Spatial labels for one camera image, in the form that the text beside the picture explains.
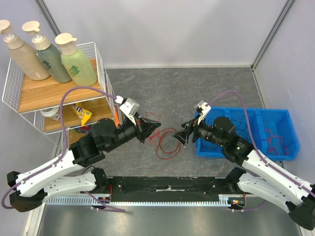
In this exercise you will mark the light green pump bottle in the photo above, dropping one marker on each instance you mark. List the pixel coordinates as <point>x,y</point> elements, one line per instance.
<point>75,61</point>

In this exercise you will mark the dark green pump bottle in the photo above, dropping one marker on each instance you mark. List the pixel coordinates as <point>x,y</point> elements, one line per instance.
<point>47,53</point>

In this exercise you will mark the orange snack box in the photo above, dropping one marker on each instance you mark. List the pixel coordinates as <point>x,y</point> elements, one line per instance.
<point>117,116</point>

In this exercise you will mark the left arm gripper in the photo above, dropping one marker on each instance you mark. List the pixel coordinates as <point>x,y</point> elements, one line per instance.
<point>145,127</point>

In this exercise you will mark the white wire shelf rack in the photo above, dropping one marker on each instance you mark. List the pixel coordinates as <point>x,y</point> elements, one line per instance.
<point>27,97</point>

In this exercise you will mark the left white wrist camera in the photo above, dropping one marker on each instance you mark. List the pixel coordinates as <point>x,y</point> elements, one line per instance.
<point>128,107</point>

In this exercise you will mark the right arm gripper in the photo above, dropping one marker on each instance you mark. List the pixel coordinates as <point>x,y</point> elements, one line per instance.
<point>192,131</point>

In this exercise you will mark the white round cup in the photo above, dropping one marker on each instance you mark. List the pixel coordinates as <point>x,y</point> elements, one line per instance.
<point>51,113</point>

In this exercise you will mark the yellow snack bag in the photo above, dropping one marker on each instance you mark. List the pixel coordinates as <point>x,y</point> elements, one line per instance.
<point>83,114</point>

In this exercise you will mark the blue plastic bin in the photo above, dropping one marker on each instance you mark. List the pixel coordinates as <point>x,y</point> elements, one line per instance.
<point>272,130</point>

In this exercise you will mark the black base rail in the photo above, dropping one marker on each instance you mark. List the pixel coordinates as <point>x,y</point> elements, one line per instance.
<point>166,189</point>

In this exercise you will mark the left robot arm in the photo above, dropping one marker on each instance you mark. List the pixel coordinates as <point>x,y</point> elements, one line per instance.
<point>31,189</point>

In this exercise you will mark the blue green box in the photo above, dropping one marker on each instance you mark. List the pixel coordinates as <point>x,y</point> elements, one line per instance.
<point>83,129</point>

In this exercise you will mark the beige pump bottle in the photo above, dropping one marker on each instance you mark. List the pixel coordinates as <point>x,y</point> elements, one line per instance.
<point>23,53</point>

